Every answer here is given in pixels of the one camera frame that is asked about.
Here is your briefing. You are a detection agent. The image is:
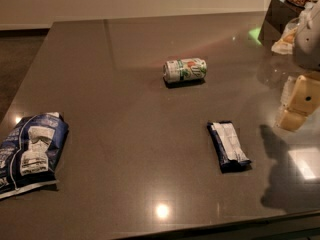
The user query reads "black box on counter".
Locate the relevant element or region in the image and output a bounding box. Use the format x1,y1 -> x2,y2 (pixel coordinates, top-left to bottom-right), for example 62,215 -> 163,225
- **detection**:
258,0 -> 302,47

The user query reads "dark blue snack packet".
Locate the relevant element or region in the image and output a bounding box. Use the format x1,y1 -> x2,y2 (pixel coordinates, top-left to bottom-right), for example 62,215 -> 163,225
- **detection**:
207,121 -> 251,173

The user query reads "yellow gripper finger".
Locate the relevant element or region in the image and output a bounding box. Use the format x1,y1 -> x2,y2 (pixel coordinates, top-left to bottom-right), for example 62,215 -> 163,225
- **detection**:
276,74 -> 320,132

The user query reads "white green 7up can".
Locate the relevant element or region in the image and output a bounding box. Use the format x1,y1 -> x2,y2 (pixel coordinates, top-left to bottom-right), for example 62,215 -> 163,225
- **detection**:
163,58 -> 207,83

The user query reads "blue white chip bag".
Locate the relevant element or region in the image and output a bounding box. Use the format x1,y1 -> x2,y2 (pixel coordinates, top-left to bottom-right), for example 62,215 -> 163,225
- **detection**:
0,112 -> 69,199

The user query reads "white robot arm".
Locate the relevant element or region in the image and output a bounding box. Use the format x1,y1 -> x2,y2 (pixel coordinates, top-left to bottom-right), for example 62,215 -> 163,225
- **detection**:
271,1 -> 320,131

